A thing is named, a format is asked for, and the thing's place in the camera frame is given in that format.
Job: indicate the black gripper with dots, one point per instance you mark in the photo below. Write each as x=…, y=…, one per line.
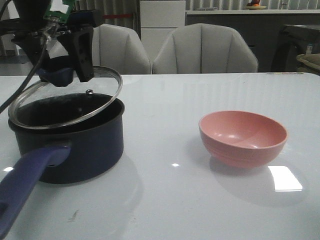
x=76, y=36

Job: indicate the glass lid blue knob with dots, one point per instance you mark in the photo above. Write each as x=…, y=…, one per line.
x=100, y=82

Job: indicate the dark blue saucepan purple handle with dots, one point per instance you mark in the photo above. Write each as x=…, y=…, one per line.
x=62, y=140

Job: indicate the pink plastic bowl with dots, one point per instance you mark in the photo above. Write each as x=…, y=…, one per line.
x=242, y=139

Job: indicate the red barrier belt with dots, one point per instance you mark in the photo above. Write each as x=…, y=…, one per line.
x=119, y=16

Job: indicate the left grey upholstered chair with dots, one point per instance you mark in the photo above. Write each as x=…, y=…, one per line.
x=116, y=47

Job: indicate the grey upholstered chair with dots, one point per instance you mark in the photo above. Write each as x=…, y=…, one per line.
x=116, y=47
x=204, y=49

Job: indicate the white drawer cabinet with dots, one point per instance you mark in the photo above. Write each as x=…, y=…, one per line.
x=157, y=19

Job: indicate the right grey upholstered chair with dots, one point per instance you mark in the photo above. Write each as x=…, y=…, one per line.
x=204, y=49

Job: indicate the fruit plate on counter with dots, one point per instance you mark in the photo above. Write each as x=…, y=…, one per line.
x=254, y=5

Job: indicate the grey counter with white top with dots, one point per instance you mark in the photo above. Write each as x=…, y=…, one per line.
x=259, y=28

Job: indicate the dark side table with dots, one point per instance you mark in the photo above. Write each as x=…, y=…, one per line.
x=294, y=40

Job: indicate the beige cushion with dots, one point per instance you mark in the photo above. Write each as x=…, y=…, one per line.
x=309, y=63

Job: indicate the green circuit board camera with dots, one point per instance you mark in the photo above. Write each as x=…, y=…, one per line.
x=59, y=10

